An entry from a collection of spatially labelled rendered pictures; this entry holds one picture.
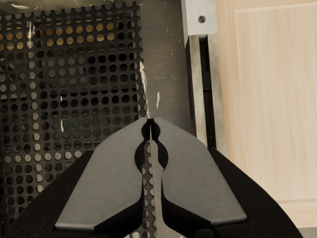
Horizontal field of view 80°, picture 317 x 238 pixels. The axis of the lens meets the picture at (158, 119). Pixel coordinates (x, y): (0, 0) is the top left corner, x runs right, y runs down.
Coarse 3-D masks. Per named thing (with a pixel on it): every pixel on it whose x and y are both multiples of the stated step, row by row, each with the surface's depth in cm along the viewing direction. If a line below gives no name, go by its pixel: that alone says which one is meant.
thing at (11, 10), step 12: (0, 0) 44; (12, 0) 44; (24, 0) 44; (36, 0) 44; (48, 0) 45; (60, 0) 45; (72, 0) 45; (84, 0) 46; (96, 0) 46; (108, 0) 46; (120, 0) 47; (132, 0) 47; (0, 12) 48; (12, 12) 48; (24, 12) 48
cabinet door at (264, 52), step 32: (224, 0) 44; (256, 0) 44; (288, 0) 44; (224, 32) 44; (256, 32) 44; (288, 32) 44; (224, 64) 44; (256, 64) 44; (288, 64) 44; (224, 96) 44; (256, 96) 44; (288, 96) 44; (256, 128) 44; (288, 128) 44; (256, 160) 44; (288, 160) 44; (288, 192) 44
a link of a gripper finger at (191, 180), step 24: (168, 144) 10; (192, 144) 10; (168, 168) 8; (192, 168) 8; (216, 168) 8; (168, 192) 7; (192, 192) 7; (216, 192) 7; (168, 216) 7; (192, 216) 7; (216, 216) 6; (240, 216) 6
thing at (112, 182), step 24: (144, 120) 12; (120, 144) 10; (144, 144) 12; (96, 168) 8; (120, 168) 8; (72, 192) 7; (96, 192) 7; (120, 192) 7; (72, 216) 6; (96, 216) 6; (120, 216) 7
